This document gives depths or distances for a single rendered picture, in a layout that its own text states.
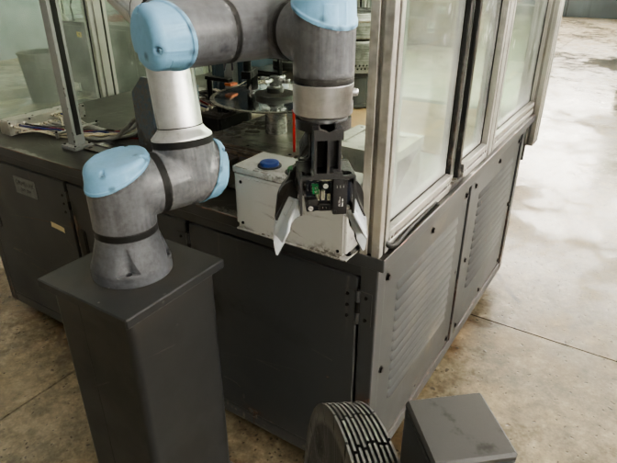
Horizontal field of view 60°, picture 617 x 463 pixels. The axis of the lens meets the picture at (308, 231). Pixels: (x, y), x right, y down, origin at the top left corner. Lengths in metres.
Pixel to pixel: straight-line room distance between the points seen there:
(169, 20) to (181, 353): 0.68
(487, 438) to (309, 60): 0.44
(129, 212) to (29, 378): 1.23
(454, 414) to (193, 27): 0.48
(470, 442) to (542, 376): 1.69
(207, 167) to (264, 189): 0.15
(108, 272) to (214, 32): 0.53
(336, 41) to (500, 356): 1.64
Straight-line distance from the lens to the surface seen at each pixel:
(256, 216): 1.16
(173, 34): 0.64
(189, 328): 1.11
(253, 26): 0.69
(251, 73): 1.52
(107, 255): 1.04
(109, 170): 0.97
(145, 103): 1.60
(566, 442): 1.89
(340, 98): 0.66
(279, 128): 1.51
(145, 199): 1.00
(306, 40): 0.65
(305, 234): 1.10
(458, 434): 0.40
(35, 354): 2.25
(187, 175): 1.02
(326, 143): 0.66
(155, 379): 1.10
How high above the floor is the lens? 1.29
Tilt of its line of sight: 27 degrees down
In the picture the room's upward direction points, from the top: straight up
